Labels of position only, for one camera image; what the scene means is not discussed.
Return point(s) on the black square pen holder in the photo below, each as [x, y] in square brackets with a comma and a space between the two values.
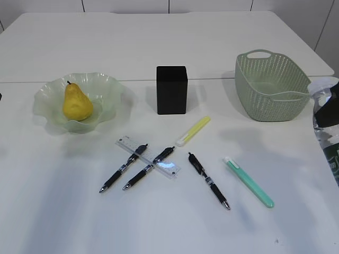
[171, 89]

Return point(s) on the black gel pen middle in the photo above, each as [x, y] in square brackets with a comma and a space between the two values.
[159, 158]

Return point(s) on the mint green utility knife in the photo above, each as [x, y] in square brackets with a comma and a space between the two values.
[249, 183]

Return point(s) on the clear plastic ruler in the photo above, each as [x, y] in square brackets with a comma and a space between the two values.
[166, 167]

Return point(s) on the yellow utility knife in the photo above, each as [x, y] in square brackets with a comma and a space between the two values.
[188, 135]

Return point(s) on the yellow pear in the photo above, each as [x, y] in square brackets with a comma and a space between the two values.
[76, 106]

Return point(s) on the sage green woven plastic basket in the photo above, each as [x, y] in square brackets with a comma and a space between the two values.
[271, 87]

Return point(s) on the light green wavy glass plate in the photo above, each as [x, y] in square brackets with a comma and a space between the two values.
[104, 92]

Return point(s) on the black gel pen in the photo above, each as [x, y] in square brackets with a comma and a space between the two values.
[201, 171]
[120, 171]
[159, 158]

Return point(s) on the black gel pen far left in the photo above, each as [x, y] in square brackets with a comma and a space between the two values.
[120, 171]

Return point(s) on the black gel pen right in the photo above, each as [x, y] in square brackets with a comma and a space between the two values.
[201, 171]

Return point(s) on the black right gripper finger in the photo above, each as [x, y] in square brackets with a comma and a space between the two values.
[335, 91]
[327, 115]

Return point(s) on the clear water bottle green label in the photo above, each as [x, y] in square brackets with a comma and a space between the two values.
[319, 91]

